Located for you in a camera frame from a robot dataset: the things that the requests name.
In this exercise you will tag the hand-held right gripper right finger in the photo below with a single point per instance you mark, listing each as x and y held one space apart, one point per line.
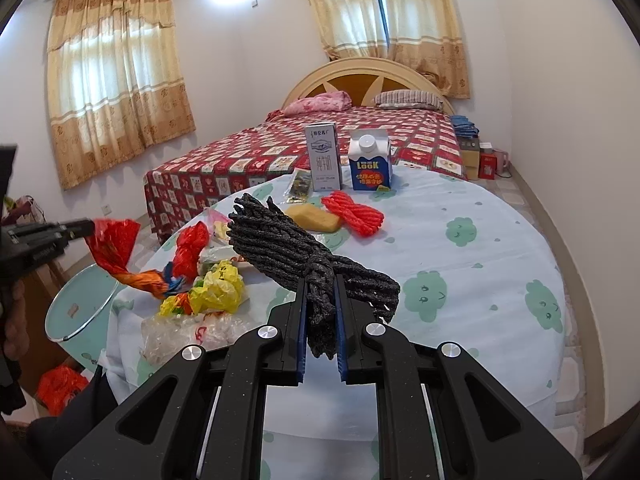
341 332

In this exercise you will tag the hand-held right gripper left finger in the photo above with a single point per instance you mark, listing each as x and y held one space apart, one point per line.
300 332

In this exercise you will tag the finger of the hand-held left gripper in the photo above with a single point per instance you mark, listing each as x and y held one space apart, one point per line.
75 229

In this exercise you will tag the red orange plastic bag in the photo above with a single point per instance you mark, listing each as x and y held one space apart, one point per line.
114 245

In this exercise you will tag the teal trash bin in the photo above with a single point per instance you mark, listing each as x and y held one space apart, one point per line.
75 315

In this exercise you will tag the black foam net sleeve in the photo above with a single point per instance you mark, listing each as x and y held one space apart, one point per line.
285 245

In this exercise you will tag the red foam net sleeve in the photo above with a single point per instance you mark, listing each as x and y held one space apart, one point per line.
355 215

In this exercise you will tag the person's left hand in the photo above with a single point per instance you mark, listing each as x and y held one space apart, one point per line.
16 320

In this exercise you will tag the magenta cloth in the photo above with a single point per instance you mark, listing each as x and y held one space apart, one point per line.
17 210

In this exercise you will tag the yellow plastic bag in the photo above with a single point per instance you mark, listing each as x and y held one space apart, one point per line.
220 287

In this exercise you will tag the clear plastic bag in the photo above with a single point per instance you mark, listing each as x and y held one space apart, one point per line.
190 335

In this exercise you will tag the yellow sponge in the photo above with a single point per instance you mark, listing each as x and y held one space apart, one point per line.
315 217

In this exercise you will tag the crumpled red plastic bag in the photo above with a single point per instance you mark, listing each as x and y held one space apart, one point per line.
190 250

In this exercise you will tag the orange yellow snack wrapper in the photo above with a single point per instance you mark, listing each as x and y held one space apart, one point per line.
175 305

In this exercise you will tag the pink translucent plastic wrapper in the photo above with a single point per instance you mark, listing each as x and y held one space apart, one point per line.
217 222

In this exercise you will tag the orange plastic floor bag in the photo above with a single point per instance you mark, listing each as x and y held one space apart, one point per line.
62 390

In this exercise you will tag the small dark snack packet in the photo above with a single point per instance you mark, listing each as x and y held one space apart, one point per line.
301 184

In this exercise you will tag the wide beige patterned curtain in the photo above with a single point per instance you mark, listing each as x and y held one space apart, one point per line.
115 85

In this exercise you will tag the blue white capped carton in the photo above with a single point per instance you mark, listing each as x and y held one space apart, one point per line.
370 165

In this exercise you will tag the tall grey white carton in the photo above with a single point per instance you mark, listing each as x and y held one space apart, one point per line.
323 160

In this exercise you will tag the bed with red quilt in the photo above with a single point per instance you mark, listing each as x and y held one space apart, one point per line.
240 165

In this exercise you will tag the brown cardboard box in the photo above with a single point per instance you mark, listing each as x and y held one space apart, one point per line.
470 152

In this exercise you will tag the small red box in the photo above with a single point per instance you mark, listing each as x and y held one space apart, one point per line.
487 166

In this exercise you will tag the pink floral pillow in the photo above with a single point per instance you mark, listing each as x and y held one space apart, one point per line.
320 104

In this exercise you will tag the pink kettle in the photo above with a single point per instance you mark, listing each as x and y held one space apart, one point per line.
502 162

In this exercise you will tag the blue folded cloth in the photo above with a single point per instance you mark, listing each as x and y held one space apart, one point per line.
465 125

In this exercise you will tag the striped pillow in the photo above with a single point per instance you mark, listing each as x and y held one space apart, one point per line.
410 100

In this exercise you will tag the cream wooden headboard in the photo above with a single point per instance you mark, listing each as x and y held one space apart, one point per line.
350 77

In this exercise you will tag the window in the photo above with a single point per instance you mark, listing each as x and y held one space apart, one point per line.
385 20

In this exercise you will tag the beige patterned curtain panel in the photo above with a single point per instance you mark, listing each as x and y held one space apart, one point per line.
345 10
430 25

